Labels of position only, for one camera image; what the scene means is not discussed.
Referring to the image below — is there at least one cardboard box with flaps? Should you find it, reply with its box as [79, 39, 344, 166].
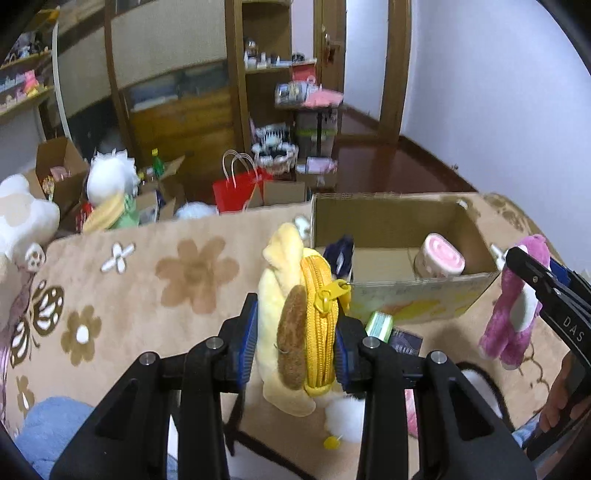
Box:
[134, 154, 188, 222]

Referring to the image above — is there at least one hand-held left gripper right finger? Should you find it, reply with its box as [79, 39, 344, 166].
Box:
[334, 318, 539, 480]

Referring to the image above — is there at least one yellow plush zipper pouch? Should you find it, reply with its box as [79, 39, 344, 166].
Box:
[255, 222, 354, 418]

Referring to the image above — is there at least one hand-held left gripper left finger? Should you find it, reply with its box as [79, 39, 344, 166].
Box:
[50, 292, 259, 480]

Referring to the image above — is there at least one white duck plush toy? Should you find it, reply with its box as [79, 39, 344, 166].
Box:
[82, 149, 141, 232]

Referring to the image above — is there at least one wooden wall shelf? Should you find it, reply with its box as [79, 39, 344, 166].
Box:
[0, 9, 57, 121]

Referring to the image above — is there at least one purple plush bear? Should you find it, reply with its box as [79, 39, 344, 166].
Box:
[478, 234, 552, 371]

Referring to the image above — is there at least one white cream plush toy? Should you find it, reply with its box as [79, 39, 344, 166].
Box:
[0, 173, 61, 333]

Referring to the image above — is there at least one dark printed packet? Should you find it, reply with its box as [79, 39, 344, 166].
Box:
[388, 328, 423, 356]

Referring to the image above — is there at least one wooden corner shelf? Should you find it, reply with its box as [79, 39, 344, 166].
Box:
[242, 0, 319, 139]

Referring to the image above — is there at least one white curved pole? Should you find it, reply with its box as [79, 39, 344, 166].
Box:
[50, 21, 73, 140]

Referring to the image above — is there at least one white lace basket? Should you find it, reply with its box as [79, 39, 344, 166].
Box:
[252, 124, 298, 176]

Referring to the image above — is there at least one wooden wardrobe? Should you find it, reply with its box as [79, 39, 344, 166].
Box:
[104, 0, 250, 169]

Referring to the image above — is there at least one wooden door frame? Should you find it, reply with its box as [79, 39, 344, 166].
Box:
[380, 0, 413, 138]

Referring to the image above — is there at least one white fluffy plush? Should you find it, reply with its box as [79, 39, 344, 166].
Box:
[175, 202, 219, 220]

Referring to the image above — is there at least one pink small box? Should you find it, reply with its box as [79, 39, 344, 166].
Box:
[295, 157, 338, 188]

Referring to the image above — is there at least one small cluttered table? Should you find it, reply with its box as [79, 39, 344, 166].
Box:
[274, 78, 345, 158]

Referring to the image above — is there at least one tall brown cardboard box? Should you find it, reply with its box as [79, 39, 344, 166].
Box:
[23, 137, 90, 217]

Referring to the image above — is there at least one beige floral blanket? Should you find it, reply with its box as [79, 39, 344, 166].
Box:
[0, 191, 591, 480]

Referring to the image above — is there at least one white pom-pom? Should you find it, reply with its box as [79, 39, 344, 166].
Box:
[323, 398, 366, 450]

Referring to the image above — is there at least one pink soft item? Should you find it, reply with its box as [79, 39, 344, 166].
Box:
[404, 388, 420, 437]

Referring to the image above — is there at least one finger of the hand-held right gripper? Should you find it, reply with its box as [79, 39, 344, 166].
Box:
[549, 259, 591, 301]
[505, 246, 562, 304]

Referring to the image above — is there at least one low cardboard box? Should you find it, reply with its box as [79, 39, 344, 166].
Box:
[249, 179, 308, 208]

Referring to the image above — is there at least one pink swirl roll plush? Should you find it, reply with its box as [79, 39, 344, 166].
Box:
[413, 233, 465, 279]

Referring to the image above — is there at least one red gift bag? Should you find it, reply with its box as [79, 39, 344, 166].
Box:
[212, 150, 273, 214]

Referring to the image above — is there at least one green packet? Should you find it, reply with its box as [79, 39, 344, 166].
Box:
[365, 311, 394, 343]

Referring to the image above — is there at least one person's right hand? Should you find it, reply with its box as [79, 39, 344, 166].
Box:
[539, 354, 574, 433]

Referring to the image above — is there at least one black white plush toy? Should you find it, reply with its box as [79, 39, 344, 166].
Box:
[457, 362, 513, 430]

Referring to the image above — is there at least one dark blue plush toy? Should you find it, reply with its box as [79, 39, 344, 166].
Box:
[322, 234, 355, 282]

